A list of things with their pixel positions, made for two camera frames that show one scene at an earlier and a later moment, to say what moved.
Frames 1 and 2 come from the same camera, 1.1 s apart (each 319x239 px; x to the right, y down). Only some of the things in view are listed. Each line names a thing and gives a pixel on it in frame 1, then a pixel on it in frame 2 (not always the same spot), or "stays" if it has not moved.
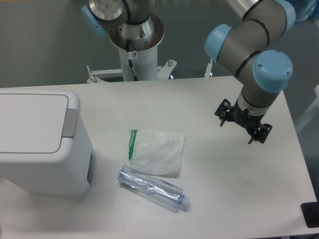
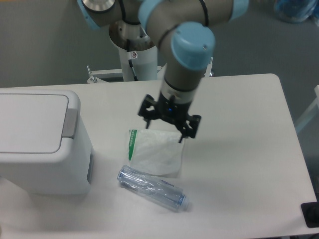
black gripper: x=250 y=121 -> x=171 y=111
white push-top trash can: x=45 y=147 stays
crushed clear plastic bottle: x=162 y=192 stays
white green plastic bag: x=156 y=153 stays
